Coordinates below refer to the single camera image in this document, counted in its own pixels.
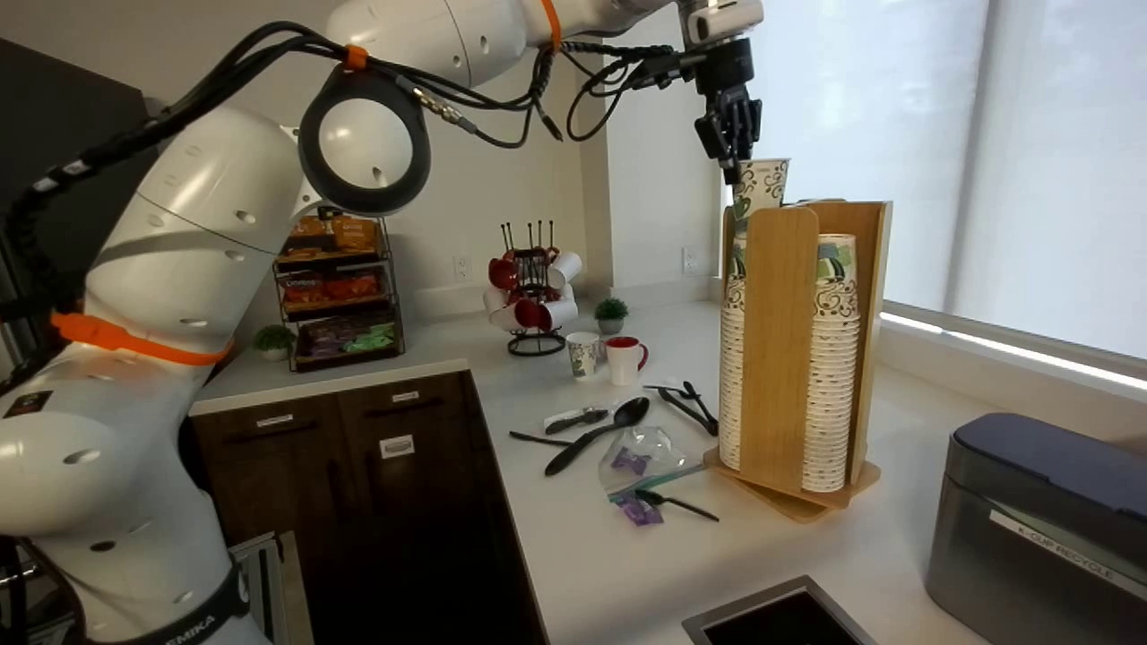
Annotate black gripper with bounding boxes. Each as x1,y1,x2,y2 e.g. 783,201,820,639
695,41,763,187

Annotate patterned paper coffee cup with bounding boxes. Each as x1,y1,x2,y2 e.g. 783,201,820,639
731,159,787,234

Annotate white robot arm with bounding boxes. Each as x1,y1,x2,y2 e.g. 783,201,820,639
0,0,763,645

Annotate left stack of paper cups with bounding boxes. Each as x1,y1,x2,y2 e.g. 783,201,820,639
720,234,746,468

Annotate stack of paper cups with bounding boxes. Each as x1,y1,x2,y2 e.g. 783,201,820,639
804,234,860,494
720,234,746,468

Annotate wooden cup holder stand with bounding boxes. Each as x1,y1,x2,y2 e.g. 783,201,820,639
731,201,888,509

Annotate white cup red inside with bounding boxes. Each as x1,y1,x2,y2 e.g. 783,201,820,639
603,333,648,386

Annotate patterned paper cup near edge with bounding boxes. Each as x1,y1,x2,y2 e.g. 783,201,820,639
568,333,603,379

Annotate right stack of paper cups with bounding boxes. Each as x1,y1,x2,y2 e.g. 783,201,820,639
804,234,860,494

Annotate small green potted plant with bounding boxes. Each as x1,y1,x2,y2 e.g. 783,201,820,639
594,297,628,338

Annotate mug tree with red mugs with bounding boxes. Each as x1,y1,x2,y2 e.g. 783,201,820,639
484,219,584,359

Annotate large black plastic spoon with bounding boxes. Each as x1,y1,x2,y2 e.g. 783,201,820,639
545,399,652,477

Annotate clear bag purple items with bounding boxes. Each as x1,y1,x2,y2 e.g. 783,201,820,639
597,425,713,527

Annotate black plastic knife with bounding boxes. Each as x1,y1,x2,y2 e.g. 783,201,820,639
510,430,571,449

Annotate snack organizer rack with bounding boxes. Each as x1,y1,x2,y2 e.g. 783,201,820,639
274,208,406,371

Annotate grey metal bin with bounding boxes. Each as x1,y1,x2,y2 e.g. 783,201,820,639
924,413,1147,645

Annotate dark wooden cabinet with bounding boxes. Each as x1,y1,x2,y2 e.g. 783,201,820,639
189,371,550,645

